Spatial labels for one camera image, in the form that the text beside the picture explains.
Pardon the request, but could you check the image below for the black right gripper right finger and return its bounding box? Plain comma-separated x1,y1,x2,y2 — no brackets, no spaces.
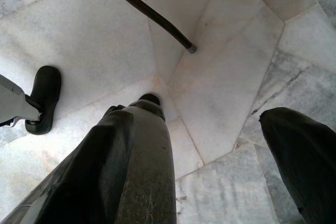
258,107,336,224

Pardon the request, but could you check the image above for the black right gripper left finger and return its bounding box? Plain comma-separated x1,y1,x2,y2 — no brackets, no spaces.
0,93,177,224

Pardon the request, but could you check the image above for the black robot right foot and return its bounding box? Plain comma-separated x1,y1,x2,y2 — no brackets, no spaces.
25,66,62,135

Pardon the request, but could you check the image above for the grey robot right leg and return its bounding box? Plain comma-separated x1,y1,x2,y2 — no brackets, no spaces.
0,74,44,129

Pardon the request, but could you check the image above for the dark metal chair frame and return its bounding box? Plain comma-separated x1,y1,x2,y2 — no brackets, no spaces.
96,0,197,55

